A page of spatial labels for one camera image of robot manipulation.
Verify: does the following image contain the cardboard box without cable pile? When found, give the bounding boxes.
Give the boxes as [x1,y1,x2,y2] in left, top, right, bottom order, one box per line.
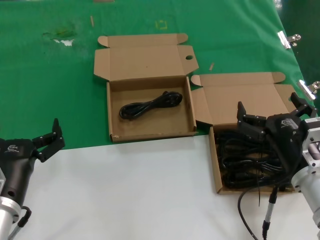
[93,33,200,143]

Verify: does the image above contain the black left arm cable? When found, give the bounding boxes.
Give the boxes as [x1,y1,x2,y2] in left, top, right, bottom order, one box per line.
[7,204,33,240]

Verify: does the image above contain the cardboard box with cable pile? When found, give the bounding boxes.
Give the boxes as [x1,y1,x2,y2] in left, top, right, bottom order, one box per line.
[190,71,301,195]

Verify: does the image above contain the silver binder clip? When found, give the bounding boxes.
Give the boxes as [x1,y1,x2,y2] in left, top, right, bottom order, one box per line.
[296,79,320,101]
[277,30,302,51]

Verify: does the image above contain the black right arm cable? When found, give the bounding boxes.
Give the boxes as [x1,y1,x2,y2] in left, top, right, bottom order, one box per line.
[237,186,276,240]

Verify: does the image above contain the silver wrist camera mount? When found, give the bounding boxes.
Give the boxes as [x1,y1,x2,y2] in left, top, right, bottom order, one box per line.
[301,116,320,168]
[0,168,6,195]

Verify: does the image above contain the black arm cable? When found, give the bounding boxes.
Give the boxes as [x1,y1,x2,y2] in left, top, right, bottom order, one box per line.
[7,204,33,240]
[237,186,276,240]

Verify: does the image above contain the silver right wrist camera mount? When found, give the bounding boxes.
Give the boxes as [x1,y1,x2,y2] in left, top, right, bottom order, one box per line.
[301,116,320,168]

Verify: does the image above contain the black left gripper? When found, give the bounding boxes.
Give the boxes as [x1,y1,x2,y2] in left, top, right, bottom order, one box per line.
[0,118,66,205]

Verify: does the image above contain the cable with silver connector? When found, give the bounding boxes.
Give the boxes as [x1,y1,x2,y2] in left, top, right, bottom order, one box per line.
[261,187,280,240]

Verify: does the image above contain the pile of black power cables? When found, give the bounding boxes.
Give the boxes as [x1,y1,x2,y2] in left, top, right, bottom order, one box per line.
[215,123,296,192]

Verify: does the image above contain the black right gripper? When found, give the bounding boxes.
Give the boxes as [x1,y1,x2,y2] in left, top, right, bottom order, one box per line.
[236,91,318,177]

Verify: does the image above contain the black power cable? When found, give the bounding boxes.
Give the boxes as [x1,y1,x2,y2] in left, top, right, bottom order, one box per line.
[119,91,184,122]

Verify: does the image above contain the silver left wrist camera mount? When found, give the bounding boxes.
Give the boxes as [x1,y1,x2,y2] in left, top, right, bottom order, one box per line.
[0,168,6,195]

